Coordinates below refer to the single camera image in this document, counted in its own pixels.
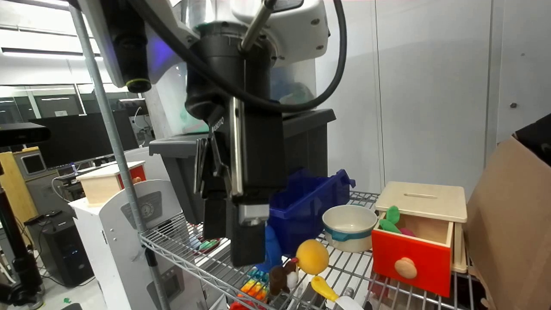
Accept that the yellow handled toy knife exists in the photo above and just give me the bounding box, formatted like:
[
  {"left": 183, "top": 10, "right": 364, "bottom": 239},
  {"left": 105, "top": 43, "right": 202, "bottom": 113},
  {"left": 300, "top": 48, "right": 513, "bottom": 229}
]
[{"left": 310, "top": 275, "right": 364, "bottom": 310}]

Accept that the rainbow stacking toy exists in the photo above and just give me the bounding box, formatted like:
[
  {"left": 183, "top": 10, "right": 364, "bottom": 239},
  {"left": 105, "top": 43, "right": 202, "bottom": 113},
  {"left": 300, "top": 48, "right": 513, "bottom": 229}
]
[{"left": 229, "top": 278, "right": 269, "bottom": 310}]

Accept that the cardboard box with writing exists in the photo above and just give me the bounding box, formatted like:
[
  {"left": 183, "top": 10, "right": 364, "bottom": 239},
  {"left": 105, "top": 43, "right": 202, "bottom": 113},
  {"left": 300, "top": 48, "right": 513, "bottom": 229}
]
[{"left": 467, "top": 115, "right": 551, "bottom": 310}]

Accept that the purple plushy with green leaves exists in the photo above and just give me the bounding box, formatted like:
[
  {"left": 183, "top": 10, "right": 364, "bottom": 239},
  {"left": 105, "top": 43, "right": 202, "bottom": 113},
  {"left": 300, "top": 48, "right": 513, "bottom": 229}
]
[{"left": 379, "top": 204, "right": 412, "bottom": 235}]

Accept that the wooden box red drawer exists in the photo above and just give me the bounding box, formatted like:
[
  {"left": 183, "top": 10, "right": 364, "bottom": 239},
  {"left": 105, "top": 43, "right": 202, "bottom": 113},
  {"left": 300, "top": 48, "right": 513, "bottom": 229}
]
[{"left": 372, "top": 180, "right": 467, "bottom": 297}]

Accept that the white ceramic bowl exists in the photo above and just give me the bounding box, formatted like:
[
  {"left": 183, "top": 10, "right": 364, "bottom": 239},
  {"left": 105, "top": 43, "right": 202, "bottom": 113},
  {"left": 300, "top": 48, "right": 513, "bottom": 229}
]
[{"left": 322, "top": 204, "right": 377, "bottom": 253}]

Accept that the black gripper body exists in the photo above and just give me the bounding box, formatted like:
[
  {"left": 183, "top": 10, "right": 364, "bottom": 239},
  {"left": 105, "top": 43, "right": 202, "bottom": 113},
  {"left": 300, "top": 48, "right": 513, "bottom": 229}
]
[{"left": 197, "top": 98, "right": 284, "bottom": 266}]

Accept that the blue plastic bin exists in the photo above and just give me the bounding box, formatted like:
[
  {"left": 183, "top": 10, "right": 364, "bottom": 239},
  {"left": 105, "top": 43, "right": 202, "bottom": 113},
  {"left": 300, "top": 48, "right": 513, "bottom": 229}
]
[{"left": 257, "top": 168, "right": 357, "bottom": 273}]

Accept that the large grey storage tote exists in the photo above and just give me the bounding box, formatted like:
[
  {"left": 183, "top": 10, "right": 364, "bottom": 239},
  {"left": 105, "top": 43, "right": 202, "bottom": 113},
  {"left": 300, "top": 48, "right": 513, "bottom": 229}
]
[{"left": 150, "top": 110, "right": 336, "bottom": 223}]

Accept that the wire shelf rack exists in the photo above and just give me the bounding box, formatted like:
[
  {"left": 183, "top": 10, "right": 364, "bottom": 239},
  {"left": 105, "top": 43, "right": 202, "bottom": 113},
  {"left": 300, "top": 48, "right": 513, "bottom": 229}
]
[{"left": 67, "top": 0, "right": 489, "bottom": 310}]

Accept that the yellow toy ball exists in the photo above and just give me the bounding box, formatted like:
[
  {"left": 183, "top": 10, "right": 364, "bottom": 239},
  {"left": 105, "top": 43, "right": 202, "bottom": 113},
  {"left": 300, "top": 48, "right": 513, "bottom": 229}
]
[{"left": 296, "top": 239, "right": 329, "bottom": 273}]

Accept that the brown plush toy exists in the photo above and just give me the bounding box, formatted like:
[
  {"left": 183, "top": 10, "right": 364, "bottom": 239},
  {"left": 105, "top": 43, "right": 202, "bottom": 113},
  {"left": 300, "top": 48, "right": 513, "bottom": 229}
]
[{"left": 269, "top": 260, "right": 298, "bottom": 296}]

